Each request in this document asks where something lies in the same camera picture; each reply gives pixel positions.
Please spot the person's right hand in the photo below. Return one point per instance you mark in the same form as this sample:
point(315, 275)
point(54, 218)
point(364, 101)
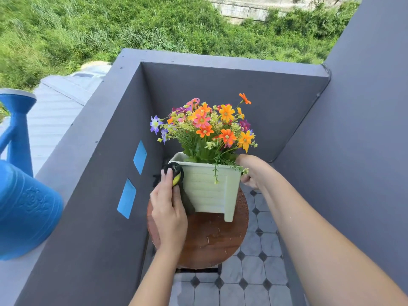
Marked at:
point(255, 172)

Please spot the person's left hand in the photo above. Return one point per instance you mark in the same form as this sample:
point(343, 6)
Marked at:
point(169, 216)

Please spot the dark cleaning cloth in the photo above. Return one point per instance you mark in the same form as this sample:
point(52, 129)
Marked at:
point(186, 203)

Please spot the pale green square planter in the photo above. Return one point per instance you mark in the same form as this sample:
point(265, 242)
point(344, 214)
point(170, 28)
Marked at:
point(207, 191)

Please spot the colourful flowers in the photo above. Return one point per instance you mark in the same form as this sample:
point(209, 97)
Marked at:
point(207, 130)

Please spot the blue plastic watering can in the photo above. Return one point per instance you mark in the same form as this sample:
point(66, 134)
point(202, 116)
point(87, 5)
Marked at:
point(25, 213)

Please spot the person's right forearm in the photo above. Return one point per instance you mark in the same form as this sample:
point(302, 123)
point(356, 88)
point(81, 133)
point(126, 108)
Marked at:
point(325, 251)

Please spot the blue tape patch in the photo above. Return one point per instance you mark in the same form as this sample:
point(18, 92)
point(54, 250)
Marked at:
point(140, 157)
point(127, 199)

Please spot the round wooden table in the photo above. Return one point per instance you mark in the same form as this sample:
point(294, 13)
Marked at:
point(210, 239)

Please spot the grey corrugated metal roof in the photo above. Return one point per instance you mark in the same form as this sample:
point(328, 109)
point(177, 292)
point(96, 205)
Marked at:
point(57, 111)

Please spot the white parked car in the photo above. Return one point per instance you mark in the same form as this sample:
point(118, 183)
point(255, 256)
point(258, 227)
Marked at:
point(92, 70)

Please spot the green overgrown vegetation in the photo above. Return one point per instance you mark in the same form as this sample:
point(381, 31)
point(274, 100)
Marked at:
point(95, 25)

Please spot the black metal table frame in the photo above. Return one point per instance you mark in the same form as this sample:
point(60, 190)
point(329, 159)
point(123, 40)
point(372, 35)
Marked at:
point(197, 270)

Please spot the concrete retaining wall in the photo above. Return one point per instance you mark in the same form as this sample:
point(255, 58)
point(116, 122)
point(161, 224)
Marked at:
point(242, 11)

